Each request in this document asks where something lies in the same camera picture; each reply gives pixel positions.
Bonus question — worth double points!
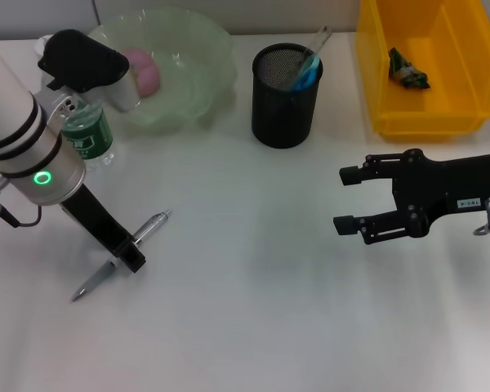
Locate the yellow plastic bin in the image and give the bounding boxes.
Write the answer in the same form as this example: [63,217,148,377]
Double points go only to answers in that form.
[354,0,490,143]

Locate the black mesh pen holder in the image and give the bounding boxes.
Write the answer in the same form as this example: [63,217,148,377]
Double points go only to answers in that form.
[252,43,324,150]

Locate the clear green-label water bottle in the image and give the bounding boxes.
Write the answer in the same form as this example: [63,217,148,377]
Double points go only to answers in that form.
[32,34,118,172]

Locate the pink peach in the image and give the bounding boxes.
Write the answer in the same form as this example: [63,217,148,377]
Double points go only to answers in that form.
[120,47,163,99]

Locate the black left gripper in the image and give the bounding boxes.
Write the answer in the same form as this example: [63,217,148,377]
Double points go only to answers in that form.
[60,185,148,274]

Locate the green plastic wrapper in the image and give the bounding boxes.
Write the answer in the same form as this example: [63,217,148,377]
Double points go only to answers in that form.
[387,47,430,90]

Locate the blue scissors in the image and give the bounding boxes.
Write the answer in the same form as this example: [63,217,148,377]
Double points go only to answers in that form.
[292,52,322,91]

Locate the left arm connector cable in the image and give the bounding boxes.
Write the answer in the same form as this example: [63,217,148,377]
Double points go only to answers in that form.
[0,177,44,229]

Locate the clear plastic ruler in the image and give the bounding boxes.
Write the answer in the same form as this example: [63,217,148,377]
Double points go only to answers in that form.
[277,24,335,93]

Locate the translucent green fruit plate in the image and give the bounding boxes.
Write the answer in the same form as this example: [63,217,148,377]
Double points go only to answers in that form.
[87,7,238,134]

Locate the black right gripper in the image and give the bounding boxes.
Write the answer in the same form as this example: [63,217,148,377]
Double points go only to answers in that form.
[332,149,490,247]

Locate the gray retractable pen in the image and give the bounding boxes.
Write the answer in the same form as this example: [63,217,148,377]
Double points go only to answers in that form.
[70,208,174,303]

